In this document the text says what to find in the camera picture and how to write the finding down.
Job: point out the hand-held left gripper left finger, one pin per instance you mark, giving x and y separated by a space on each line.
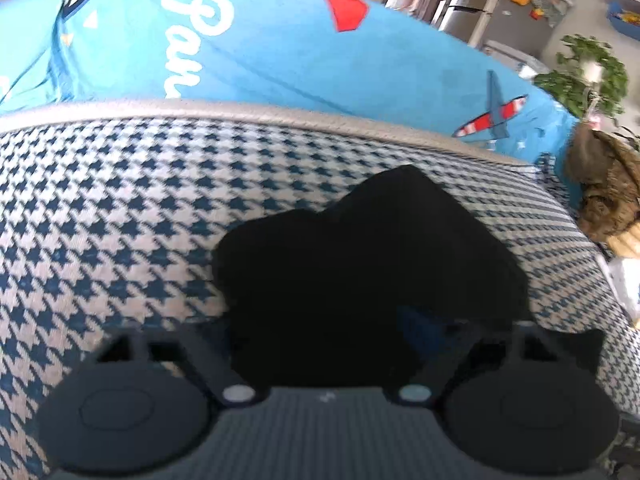
212 365

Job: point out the blue wall shelf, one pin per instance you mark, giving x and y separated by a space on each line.
625 22

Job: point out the silver refrigerator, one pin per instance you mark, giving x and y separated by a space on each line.
500 25

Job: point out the green leafy plant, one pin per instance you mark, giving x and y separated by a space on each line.
565 85

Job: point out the blue printed sofa cover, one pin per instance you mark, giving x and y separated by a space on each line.
300 50

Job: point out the houndstooth seat cover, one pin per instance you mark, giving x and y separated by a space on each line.
100 200

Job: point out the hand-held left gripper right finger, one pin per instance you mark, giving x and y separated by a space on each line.
422 330

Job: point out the plain black garment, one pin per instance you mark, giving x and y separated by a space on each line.
375 250

